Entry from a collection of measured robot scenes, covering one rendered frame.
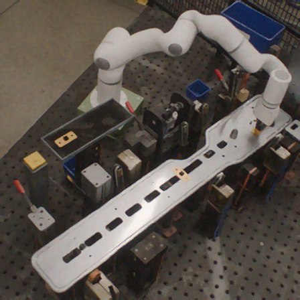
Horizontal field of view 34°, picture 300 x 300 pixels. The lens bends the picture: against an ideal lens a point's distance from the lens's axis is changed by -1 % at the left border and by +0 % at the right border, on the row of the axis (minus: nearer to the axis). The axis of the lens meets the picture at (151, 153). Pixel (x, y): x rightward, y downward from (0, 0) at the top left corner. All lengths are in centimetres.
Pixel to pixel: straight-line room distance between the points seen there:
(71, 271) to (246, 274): 82
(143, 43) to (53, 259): 97
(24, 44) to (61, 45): 29
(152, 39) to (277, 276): 117
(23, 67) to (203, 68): 155
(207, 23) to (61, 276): 110
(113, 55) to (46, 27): 217
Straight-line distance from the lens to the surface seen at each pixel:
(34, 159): 193
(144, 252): 187
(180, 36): 204
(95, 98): 261
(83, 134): 199
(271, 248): 240
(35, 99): 375
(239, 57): 206
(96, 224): 195
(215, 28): 201
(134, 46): 221
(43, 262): 188
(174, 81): 292
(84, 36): 428
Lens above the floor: 269
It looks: 51 degrees down
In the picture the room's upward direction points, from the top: 10 degrees clockwise
